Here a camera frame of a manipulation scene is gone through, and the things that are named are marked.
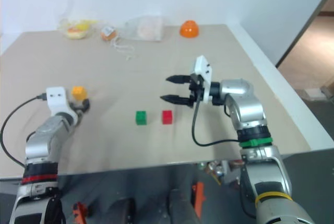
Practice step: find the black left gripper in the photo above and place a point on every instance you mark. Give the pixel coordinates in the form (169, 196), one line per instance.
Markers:
(75, 107)

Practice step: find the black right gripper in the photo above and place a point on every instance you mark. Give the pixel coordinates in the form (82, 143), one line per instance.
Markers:
(197, 88)

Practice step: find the yellow cube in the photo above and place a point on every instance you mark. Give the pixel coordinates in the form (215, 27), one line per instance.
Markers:
(78, 93)

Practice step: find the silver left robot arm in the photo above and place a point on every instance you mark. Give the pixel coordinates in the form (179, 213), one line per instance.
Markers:
(47, 131)

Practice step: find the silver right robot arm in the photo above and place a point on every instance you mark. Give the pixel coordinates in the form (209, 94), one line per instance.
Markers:
(248, 109)

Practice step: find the red cube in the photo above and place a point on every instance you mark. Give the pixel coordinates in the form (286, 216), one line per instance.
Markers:
(167, 117)

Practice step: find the green cube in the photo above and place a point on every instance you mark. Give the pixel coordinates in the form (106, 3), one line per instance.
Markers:
(141, 118)

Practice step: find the orange plastic bowl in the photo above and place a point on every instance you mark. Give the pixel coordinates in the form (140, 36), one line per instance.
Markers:
(189, 29)

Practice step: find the clear bag with bread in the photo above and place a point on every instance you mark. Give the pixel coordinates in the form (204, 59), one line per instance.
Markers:
(146, 29)

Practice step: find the orange fruit with label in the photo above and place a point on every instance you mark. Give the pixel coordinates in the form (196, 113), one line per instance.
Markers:
(108, 34)

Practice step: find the clear bag with yellow food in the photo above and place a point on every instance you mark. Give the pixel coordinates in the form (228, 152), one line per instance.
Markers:
(77, 29)

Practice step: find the cluttered small colourful items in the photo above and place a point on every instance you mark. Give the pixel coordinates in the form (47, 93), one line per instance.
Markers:
(217, 170)

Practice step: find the small orange red tool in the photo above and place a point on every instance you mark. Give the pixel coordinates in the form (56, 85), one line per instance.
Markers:
(80, 209)

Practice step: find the orange upright tool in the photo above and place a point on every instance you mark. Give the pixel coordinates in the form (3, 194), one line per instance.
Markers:
(198, 198)

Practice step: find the small white box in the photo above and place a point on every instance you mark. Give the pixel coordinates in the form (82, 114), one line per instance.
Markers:
(314, 93)

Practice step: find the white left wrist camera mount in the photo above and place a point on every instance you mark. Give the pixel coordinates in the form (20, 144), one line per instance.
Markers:
(56, 98)

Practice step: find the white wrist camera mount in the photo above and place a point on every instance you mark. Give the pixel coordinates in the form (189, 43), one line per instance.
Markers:
(56, 98)
(202, 67)

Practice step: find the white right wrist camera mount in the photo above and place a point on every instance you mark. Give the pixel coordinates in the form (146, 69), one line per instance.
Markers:
(202, 67)

